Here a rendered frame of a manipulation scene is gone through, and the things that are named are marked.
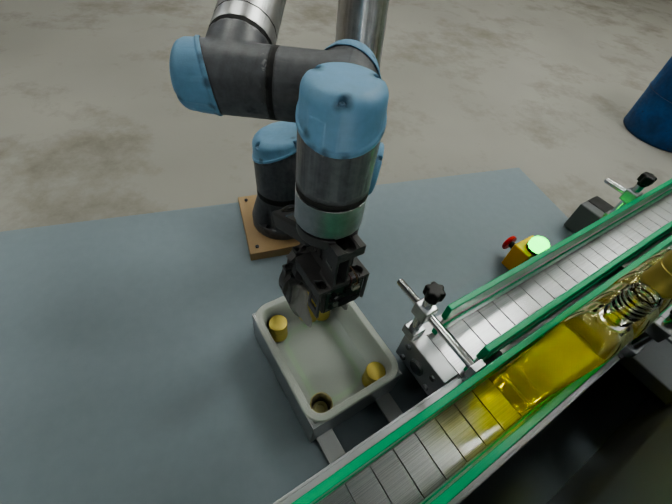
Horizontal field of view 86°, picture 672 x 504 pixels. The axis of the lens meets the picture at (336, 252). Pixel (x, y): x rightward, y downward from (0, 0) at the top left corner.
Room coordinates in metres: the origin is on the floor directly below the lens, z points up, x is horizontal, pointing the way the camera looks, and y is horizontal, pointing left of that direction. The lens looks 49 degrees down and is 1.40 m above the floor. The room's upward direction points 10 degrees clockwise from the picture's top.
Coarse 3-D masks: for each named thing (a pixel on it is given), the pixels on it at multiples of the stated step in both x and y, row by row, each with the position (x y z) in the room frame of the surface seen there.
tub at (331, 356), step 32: (256, 320) 0.30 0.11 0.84; (288, 320) 0.35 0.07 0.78; (352, 320) 0.35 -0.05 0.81; (288, 352) 0.28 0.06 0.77; (320, 352) 0.29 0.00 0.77; (352, 352) 0.31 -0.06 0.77; (384, 352) 0.28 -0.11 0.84; (288, 384) 0.20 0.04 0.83; (320, 384) 0.24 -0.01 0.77; (352, 384) 0.25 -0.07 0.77; (384, 384) 0.23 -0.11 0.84; (320, 416) 0.16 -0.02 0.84
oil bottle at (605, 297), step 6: (612, 288) 0.29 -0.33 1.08; (618, 288) 0.29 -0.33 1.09; (624, 288) 0.29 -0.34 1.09; (600, 294) 0.29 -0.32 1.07; (606, 294) 0.28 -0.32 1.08; (612, 294) 0.28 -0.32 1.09; (594, 300) 0.28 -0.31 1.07; (600, 300) 0.27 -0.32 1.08; (606, 300) 0.27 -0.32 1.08; (654, 312) 0.26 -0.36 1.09; (648, 318) 0.25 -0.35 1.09; (654, 318) 0.25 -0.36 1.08; (636, 324) 0.24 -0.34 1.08; (642, 324) 0.24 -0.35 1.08; (648, 324) 0.25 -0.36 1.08; (636, 330) 0.24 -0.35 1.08; (642, 330) 0.24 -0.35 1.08; (636, 336) 0.24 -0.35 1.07
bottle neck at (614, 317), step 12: (636, 288) 0.25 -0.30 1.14; (648, 288) 0.24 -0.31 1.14; (612, 300) 0.24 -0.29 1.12; (624, 300) 0.23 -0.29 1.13; (636, 300) 0.23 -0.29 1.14; (648, 300) 0.24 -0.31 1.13; (660, 300) 0.23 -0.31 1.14; (600, 312) 0.24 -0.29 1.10; (612, 312) 0.23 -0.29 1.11; (624, 312) 0.23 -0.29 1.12; (636, 312) 0.22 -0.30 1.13; (648, 312) 0.22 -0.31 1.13; (612, 324) 0.23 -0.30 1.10; (624, 324) 0.22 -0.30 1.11
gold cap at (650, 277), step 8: (664, 256) 0.29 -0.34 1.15; (656, 264) 0.28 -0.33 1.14; (664, 264) 0.27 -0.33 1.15; (648, 272) 0.28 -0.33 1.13; (656, 272) 0.27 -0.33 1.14; (664, 272) 0.27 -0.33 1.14; (648, 280) 0.27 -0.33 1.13; (656, 280) 0.27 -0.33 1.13; (664, 280) 0.26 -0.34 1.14; (656, 288) 0.26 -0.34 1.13; (664, 288) 0.26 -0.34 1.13; (664, 296) 0.26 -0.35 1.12
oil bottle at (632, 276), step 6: (642, 264) 0.34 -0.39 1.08; (648, 264) 0.34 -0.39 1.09; (636, 270) 0.32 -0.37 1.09; (642, 270) 0.32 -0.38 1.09; (624, 276) 0.32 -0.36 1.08; (630, 276) 0.32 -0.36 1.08; (636, 276) 0.31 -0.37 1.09; (618, 282) 0.31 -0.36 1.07; (624, 282) 0.31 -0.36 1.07; (630, 282) 0.31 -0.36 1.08; (666, 300) 0.28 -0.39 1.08; (660, 306) 0.28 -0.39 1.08; (666, 306) 0.28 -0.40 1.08; (660, 312) 0.28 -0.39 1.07
